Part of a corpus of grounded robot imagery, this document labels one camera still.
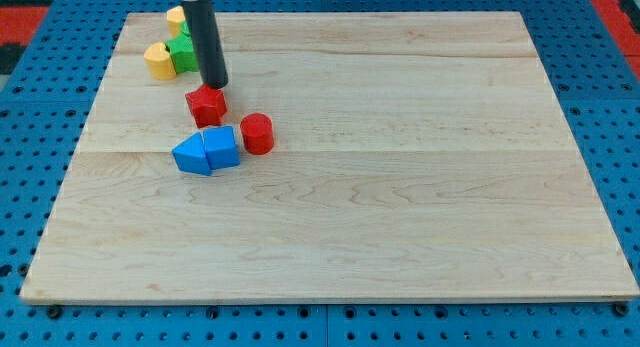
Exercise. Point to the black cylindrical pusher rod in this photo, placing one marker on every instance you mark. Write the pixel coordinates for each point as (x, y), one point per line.
(202, 25)

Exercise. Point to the red star block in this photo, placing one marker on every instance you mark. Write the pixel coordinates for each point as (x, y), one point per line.
(207, 106)

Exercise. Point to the wooden board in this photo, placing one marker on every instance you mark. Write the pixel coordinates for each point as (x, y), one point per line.
(420, 157)

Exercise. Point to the yellow pentagon block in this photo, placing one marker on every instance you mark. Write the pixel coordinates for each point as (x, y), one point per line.
(175, 17)

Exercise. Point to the green block behind rod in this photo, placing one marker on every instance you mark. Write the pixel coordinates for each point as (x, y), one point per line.
(184, 28)

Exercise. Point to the green star block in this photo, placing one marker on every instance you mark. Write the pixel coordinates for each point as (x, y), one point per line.
(182, 54)

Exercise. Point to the yellow heart block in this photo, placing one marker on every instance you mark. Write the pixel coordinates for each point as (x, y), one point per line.
(159, 62)

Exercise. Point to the red cylinder block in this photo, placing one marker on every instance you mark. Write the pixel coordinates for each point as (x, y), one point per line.
(257, 133)

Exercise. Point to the blue cube block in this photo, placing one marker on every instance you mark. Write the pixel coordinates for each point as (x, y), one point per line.
(220, 147)

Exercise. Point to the blue triangle block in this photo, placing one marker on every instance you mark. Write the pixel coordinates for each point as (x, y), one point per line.
(190, 157)

